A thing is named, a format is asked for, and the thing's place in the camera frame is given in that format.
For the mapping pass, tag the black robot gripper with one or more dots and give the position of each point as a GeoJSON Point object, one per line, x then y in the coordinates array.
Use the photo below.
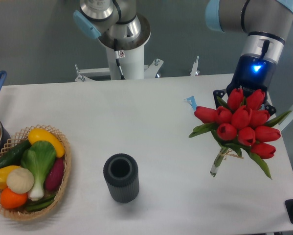
{"type": "Point", "coordinates": [250, 75]}

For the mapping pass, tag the red tulip bouquet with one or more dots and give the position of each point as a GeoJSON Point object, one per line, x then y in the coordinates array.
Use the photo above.
{"type": "Point", "coordinates": [244, 126]}

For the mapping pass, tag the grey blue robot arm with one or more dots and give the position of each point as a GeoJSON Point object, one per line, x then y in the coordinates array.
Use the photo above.
{"type": "Point", "coordinates": [266, 22]}

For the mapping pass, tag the light blue ribbon strip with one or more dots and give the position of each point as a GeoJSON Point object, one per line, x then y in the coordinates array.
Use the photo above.
{"type": "Point", "coordinates": [192, 102]}

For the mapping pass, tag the dark grey ribbed vase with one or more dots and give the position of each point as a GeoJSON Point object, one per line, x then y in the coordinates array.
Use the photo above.
{"type": "Point", "coordinates": [121, 175]}

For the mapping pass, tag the purple sweet potato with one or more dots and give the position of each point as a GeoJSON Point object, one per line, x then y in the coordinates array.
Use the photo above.
{"type": "Point", "coordinates": [55, 176]}

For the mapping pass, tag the yellow squash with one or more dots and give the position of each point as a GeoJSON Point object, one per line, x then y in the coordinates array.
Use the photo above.
{"type": "Point", "coordinates": [39, 134]}

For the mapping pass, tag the green bok choy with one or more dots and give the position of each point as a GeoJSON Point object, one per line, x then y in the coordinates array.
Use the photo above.
{"type": "Point", "coordinates": [39, 160]}

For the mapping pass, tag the woven wicker basket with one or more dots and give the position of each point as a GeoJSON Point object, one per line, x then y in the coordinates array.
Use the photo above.
{"type": "Point", "coordinates": [22, 215]}

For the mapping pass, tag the green bean pods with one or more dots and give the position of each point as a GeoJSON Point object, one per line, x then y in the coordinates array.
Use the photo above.
{"type": "Point", "coordinates": [40, 204]}

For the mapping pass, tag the green cucumber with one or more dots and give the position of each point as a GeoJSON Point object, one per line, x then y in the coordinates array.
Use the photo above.
{"type": "Point", "coordinates": [14, 155]}

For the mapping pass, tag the yellow bell pepper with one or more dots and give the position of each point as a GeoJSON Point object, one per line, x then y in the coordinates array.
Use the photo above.
{"type": "Point", "coordinates": [4, 172]}

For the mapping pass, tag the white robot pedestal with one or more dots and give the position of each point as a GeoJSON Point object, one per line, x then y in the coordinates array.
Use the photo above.
{"type": "Point", "coordinates": [127, 40]}

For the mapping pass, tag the white base bracket frame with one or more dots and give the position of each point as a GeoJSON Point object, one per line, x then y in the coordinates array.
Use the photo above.
{"type": "Point", "coordinates": [121, 69]}

